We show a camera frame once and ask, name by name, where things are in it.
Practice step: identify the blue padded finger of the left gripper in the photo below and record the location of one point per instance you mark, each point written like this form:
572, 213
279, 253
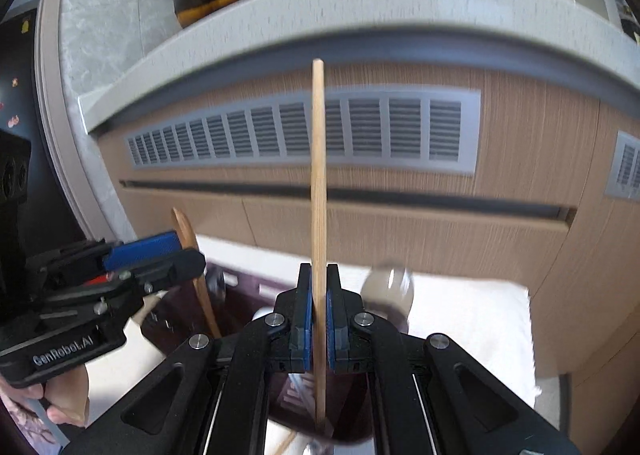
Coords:
129, 254
162, 273

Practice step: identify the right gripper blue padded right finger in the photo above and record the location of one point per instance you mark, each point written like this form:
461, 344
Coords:
337, 321

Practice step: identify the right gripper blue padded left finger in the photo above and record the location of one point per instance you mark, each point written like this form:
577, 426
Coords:
302, 321

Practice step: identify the wooden chopstick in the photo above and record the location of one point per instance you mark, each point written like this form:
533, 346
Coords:
285, 440
318, 238

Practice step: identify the person's left hand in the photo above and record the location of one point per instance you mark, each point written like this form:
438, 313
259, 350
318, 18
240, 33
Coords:
68, 395

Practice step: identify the long grey vent grille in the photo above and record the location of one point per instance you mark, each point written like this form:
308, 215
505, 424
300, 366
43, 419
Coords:
423, 128

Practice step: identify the small grey vent grille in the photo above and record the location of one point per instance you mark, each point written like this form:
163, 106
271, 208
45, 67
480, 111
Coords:
624, 176

